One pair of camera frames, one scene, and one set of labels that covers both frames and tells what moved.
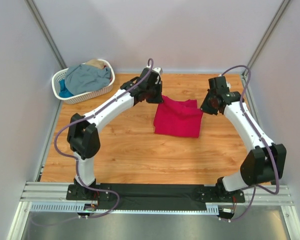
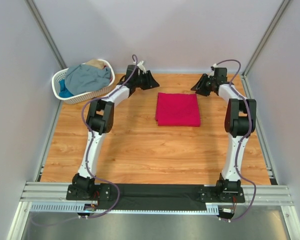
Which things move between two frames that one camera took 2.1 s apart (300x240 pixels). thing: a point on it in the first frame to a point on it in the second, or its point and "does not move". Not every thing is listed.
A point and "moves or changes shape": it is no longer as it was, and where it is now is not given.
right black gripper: x=207 y=106 to x=205 y=83
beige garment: x=96 y=63 does not move
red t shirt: x=178 y=118 moves or changes shape
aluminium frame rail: x=37 y=191 does not move
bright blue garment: x=64 y=92 does not move
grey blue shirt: x=83 y=78 does not move
